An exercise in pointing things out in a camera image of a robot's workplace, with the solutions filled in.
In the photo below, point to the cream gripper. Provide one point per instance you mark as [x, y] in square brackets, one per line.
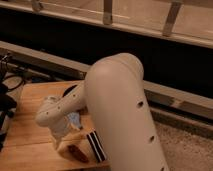
[79, 140]

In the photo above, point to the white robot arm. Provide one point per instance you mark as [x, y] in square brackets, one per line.
[113, 93]

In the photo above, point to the blue grey cloth piece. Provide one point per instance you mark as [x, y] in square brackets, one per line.
[74, 118]

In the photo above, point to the black white striped block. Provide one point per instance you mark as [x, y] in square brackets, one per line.
[96, 146]

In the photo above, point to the wooden table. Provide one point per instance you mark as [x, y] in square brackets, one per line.
[28, 147]

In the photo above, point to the metal railing frame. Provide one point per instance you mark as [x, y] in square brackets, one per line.
[185, 21]

